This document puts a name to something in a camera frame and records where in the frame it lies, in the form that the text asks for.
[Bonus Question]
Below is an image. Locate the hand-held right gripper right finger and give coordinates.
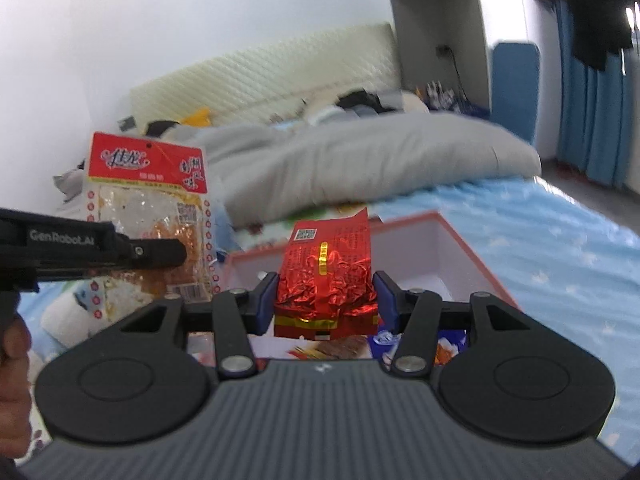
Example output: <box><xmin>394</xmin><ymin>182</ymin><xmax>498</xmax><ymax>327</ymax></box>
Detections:
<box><xmin>374</xmin><ymin>271</ymin><xmax>531</xmax><ymax>378</ymax></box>

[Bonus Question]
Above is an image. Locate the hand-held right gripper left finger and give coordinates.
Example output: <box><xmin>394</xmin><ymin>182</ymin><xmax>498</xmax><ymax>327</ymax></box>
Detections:
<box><xmin>120</xmin><ymin>272</ymin><xmax>279</xmax><ymax>380</ymax></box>

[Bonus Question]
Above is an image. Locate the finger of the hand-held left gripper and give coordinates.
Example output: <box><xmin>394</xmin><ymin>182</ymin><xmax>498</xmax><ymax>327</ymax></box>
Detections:
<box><xmin>112</xmin><ymin>237</ymin><xmax>187</xmax><ymax>277</ymax></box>

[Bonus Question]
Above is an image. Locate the red foil tea packet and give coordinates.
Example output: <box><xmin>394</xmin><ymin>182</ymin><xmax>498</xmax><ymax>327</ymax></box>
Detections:
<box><xmin>272</xmin><ymin>207</ymin><xmax>379</xmax><ymax>342</ymax></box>

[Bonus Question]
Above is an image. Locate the red-topped clear snack packet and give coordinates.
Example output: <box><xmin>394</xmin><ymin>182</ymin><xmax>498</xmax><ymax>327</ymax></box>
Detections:
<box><xmin>80</xmin><ymin>131</ymin><xmax>222</xmax><ymax>323</ymax></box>

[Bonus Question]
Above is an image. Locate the person's left hand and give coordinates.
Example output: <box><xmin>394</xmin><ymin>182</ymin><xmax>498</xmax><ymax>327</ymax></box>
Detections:
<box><xmin>0</xmin><ymin>310</ymin><xmax>46</xmax><ymax>461</ymax></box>

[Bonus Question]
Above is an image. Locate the blue white snack bag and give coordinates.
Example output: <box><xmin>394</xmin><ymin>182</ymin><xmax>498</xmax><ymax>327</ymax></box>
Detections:
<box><xmin>367</xmin><ymin>329</ymin><xmax>403</xmax><ymax>363</ymax></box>

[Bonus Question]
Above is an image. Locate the yellow plush toy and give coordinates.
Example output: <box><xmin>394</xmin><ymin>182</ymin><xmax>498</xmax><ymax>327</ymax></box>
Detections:
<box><xmin>180</xmin><ymin>107</ymin><xmax>211</xmax><ymax>128</ymax></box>

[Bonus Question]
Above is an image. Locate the grey duvet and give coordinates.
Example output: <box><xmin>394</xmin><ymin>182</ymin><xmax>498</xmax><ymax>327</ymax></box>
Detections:
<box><xmin>192</xmin><ymin>110</ymin><xmax>542</xmax><ymax>226</ymax></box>

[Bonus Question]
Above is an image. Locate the black garment on bed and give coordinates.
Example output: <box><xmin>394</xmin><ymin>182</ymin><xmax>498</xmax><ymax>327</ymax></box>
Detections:
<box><xmin>336</xmin><ymin>89</ymin><xmax>396</xmax><ymax>113</ymax></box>

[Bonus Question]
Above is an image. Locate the colourful clothes pile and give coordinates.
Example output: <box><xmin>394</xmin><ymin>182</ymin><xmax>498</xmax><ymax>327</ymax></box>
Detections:
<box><xmin>415</xmin><ymin>80</ymin><xmax>488</xmax><ymax>121</ymax></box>

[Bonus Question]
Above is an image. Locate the cream quilted headboard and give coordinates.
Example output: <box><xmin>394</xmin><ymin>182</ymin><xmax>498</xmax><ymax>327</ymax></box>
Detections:
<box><xmin>129</xmin><ymin>21</ymin><xmax>403</xmax><ymax>133</ymax></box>

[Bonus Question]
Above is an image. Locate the blue padded board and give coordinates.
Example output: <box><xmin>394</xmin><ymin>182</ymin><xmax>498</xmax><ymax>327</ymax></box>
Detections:
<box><xmin>490</xmin><ymin>40</ymin><xmax>541</xmax><ymax>148</ymax></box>

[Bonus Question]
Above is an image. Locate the blue curtain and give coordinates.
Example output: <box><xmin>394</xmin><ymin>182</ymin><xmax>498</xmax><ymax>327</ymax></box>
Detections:
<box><xmin>555</xmin><ymin>0</ymin><xmax>640</xmax><ymax>193</ymax></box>

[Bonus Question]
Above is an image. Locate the grey white wardrobe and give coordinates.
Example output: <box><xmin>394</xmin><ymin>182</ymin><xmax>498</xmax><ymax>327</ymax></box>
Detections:
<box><xmin>382</xmin><ymin>0</ymin><xmax>561</xmax><ymax>111</ymax></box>

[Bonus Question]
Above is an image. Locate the black hanging coat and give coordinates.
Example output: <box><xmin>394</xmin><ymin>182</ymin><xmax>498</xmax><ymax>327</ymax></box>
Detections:
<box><xmin>570</xmin><ymin>0</ymin><xmax>640</xmax><ymax>71</ymax></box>

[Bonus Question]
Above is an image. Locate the black charger with cable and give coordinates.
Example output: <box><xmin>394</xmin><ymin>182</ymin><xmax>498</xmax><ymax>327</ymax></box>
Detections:
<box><xmin>436</xmin><ymin>45</ymin><xmax>466</xmax><ymax>96</ymax></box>

